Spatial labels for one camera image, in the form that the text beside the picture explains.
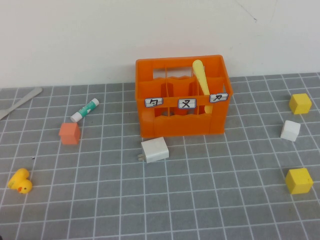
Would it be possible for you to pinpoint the yellow rubber duck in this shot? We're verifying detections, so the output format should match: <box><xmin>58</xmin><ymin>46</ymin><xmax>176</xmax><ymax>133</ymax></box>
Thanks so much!
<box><xmin>7</xmin><ymin>167</ymin><xmax>33</xmax><ymax>195</ymax></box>

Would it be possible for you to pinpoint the yellow plastic knife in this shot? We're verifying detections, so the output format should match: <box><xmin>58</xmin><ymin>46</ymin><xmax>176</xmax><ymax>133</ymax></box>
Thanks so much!
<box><xmin>191</xmin><ymin>59</ymin><xmax>215</xmax><ymax>114</ymax></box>

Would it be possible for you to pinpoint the white green glue stick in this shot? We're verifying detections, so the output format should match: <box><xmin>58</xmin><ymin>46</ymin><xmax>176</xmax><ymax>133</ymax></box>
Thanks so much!
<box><xmin>70</xmin><ymin>97</ymin><xmax>100</xmax><ymax>123</ymax></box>

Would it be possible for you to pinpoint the white cube block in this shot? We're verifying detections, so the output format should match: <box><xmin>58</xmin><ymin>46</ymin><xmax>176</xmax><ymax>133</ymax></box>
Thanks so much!
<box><xmin>279</xmin><ymin>120</ymin><xmax>302</xmax><ymax>142</ymax></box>

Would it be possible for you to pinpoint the grey grid pattern mat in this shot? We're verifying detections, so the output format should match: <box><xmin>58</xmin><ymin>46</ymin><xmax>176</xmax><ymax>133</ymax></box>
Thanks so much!
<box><xmin>0</xmin><ymin>71</ymin><xmax>320</xmax><ymax>240</ymax></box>

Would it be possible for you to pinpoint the grey plastic fork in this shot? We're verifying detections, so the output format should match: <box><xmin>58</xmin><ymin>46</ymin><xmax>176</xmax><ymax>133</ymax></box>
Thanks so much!
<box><xmin>0</xmin><ymin>87</ymin><xmax>44</xmax><ymax>121</ymax></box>

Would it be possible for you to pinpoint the yellow cube block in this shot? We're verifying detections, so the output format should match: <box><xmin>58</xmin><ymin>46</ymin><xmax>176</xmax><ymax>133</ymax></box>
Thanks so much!
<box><xmin>288</xmin><ymin>93</ymin><xmax>313</xmax><ymax>116</ymax></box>
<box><xmin>285</xmin><ymin>167</ymin><xmax>314</xmax><ymax>195</ymax></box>

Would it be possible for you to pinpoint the white power adapter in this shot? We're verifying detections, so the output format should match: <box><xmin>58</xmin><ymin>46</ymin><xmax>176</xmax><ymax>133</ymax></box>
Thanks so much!
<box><xmin>136</xmin><ymin>136</ymin><xmax>171</xmax><ymax>164</ymax></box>

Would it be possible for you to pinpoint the orange cube block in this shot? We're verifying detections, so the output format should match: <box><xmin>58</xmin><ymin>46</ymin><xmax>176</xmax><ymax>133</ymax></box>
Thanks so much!
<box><xmin>58</xmin><ymin>122</ymin><xmax>81</xmax><ymax>146</ymax></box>

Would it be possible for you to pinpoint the orange plastic cutlery holder crate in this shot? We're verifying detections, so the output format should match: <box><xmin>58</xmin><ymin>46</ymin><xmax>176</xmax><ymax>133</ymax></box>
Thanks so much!
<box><xmin>135</xmin><ymin>54</ymin><xmax>235</xmax><ymax>138</ymax></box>

